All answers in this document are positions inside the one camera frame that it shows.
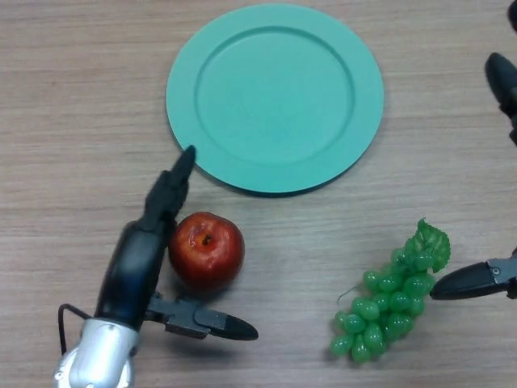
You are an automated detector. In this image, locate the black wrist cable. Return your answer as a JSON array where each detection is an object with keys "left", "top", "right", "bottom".
[{"left": 57, "top": 303, "right": 97, "bottom": 356}]

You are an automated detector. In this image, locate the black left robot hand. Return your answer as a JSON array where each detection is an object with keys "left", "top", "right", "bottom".
[{"left": 94, "top": 145, "right": 259, "bottom": 343}]

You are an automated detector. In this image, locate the red apple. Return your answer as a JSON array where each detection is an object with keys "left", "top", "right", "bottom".
[{"left": 167, "top": 211, "right": 246, "bottom": 293}]

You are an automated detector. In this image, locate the green round plate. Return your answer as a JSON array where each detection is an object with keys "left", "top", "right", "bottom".
[{"left": 165, "top": 2, "right": 385, "bottom": 198}]

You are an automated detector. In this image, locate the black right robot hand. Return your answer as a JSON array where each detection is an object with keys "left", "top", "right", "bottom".
[{"left": 430, "top": 0, "right": 517, "bottom": 301}]

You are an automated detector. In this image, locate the green plastic grape bunch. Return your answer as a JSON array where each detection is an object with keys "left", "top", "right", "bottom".
[{"left": 330, "top": 217, "right": 452, "bottom": 364}]

